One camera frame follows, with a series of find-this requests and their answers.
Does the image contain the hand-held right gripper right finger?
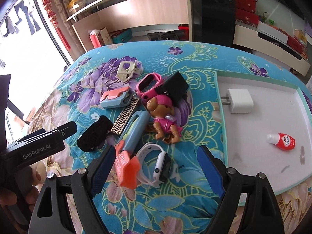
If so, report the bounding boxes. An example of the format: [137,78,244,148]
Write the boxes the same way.
[196,145,285,234]

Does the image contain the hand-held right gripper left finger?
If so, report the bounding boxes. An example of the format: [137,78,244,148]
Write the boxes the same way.
[29,145,116,234]

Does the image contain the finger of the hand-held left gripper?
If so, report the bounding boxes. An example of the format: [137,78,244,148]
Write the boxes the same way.
[44,121,78,138]

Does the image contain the orange plastic clip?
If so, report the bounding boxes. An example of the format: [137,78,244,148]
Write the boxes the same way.
[114,144,142,189]

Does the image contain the black oval case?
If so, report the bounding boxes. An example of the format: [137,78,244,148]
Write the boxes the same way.
[77,115,114,153]

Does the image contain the white smartwatch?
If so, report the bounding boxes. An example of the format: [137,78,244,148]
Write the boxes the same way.
[135,143,172,188]

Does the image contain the gold black patterned bar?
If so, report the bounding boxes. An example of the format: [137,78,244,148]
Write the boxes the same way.
[111,97,140,136]

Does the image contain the orange and blue toy block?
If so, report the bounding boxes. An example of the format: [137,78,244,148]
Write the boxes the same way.
[99,86,133,109]

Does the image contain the blue green utility knife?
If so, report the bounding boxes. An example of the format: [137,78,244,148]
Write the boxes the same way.
[121,111,150,152]

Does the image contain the white tray with green rim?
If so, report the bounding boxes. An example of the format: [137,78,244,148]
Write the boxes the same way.
[216,71,309,206]

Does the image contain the pink toy dog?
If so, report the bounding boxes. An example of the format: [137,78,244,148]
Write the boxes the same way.
[146,96,184,145]

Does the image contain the white hair claw clip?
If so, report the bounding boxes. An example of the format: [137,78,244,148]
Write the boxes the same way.
[116,58,143,83]

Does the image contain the pink watch band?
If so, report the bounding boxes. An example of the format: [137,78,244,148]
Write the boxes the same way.
[135,73,170,101]

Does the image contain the black box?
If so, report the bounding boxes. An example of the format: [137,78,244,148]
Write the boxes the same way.
[156,71,189,101]

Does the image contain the person's left hand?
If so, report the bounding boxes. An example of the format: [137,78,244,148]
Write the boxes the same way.
[0,186,38,215]

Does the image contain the white plug charger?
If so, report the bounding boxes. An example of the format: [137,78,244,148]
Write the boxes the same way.
[221,88,254,114]

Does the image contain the small red bottle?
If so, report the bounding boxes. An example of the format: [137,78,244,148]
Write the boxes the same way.
[266,133,296,152]

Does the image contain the red and white gift bag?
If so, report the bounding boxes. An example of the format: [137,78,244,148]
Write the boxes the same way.
[88,27,113,49]

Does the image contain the blue box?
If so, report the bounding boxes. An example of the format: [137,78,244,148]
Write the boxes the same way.
[111,29,133,44]

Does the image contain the teal floral blanket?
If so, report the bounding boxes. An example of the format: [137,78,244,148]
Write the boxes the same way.
[24,40,312,234]

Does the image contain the hanging dark clothes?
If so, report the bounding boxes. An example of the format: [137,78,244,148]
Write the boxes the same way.
[0,0,41,37]

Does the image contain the red hanging decoration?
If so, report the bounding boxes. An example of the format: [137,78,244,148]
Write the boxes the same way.
[38,0,72,50]

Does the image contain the yellow item on shelf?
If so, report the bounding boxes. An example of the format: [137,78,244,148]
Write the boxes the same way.
[67,0,81,11]

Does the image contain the wooden shelf cabinet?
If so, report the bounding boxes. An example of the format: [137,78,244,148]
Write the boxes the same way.
[65,0,195,53]

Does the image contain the white television stand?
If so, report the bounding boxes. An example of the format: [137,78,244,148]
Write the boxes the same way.
[233,21,311,77]

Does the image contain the small red box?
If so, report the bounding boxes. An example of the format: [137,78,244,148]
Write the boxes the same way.
[178,24,189,41]

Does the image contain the flat red box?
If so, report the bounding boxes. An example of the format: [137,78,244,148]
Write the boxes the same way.
[288,35,309,54]

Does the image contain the black tall appliance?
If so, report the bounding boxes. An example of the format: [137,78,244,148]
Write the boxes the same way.
[200,0,236,48]

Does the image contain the red gift box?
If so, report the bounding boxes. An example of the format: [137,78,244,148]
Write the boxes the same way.
[235,8,260,28]

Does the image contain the yellow box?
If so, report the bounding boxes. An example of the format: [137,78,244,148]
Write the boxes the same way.
[294,29,306,45]

